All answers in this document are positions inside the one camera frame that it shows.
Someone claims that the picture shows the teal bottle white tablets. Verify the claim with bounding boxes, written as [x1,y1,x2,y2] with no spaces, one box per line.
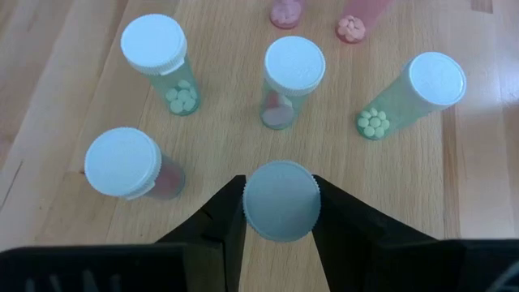
[120,13,202,118]
[355,50,468,142]

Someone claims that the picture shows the blue bottle red pills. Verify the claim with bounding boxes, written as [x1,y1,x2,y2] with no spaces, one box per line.
[84,127,187,201]

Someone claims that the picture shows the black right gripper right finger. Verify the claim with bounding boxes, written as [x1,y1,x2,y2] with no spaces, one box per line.
[311,174,444,292]

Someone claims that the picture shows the teal bottle red pills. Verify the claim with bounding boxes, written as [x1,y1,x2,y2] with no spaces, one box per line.
[259,35,327,131]

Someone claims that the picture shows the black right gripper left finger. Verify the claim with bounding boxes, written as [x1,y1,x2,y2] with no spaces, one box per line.
[156,174,247,292]

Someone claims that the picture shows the pink pill bottle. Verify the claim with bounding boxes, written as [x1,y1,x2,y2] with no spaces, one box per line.
[334,0,392,45]
[268,0,306,30]

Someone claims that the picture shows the blue pill bottle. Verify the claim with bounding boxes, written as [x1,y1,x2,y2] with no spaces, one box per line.
[242,159,322,243]

